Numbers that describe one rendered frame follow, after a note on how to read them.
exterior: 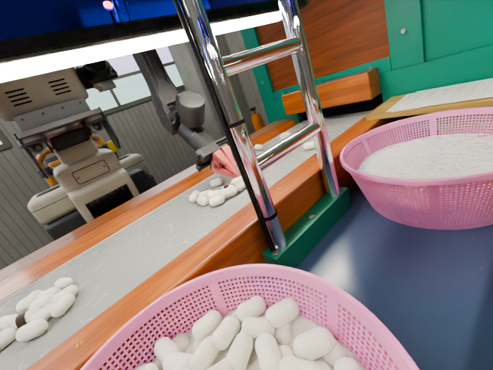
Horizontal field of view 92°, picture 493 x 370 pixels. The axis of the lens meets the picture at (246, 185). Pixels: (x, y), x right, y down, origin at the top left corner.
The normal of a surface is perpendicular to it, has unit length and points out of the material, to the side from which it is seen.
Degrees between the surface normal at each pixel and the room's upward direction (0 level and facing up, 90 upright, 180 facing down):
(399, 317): 0
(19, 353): 0
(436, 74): 90
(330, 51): 90
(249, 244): 90
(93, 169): 98
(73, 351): 0
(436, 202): 108
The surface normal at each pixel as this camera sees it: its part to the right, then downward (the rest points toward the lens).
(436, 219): -0.39, 0.74
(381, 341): -0.98, 0.14
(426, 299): -0.34, -0.87
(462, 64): -0.71, 0.49
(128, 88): 0.62, 0.09
